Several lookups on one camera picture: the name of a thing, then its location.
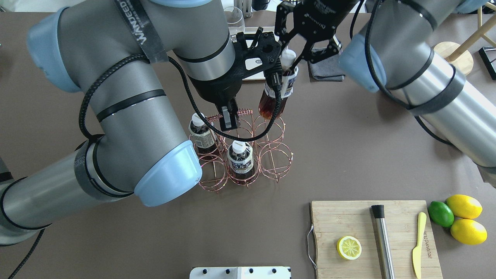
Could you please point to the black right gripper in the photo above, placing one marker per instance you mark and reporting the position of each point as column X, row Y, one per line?
column 325, row 8

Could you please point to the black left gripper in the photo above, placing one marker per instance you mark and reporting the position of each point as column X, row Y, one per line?
column 212, row 91

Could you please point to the copper wire bottle basket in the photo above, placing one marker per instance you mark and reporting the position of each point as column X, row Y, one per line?
column 272, row 159

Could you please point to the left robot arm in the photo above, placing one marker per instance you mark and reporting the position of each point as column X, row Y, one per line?
column 106, row 49

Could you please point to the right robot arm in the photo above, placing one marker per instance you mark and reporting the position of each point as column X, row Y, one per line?
column 390, row 54

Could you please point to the tea bottle side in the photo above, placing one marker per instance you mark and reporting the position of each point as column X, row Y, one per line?
column 201, row 135

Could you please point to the tea bottle rear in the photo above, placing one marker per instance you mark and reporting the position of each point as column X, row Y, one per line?
column 240, row 155

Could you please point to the grey folded cloth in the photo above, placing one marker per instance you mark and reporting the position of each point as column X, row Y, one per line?
column 327, row 70

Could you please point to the clear wine glass on tray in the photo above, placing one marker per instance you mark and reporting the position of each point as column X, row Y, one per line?
column 235, row 19

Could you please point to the bamboo cutting board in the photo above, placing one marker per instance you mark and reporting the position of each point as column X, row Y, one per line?
column 333, row 220

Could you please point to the wooden cup rack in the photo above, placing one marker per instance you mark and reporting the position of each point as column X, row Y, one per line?
column 458, row 54

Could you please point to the steel muddler with black tip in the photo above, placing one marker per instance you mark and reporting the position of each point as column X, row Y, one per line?
column 384, row 247

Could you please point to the lemon half slice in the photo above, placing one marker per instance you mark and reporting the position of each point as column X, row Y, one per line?
column 349, row 248

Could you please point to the green lime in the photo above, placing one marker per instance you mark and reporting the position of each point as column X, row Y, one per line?
column 440, row 214

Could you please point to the yellow lemon upper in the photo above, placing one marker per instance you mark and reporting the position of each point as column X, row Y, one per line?
column 464, row 206

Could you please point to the yellow lemon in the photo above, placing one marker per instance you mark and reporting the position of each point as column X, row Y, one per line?
column 464, row 206
column 468, row 231

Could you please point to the yellow plastic knife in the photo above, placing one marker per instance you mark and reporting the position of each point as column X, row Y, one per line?
column 417, row 250

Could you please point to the yellow lemon lower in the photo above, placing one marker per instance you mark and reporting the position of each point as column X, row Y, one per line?
column 468, row 231

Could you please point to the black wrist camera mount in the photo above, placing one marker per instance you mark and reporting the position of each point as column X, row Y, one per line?
column 259, row 50

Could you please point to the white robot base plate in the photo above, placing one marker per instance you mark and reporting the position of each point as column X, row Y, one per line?
column 241, row 272

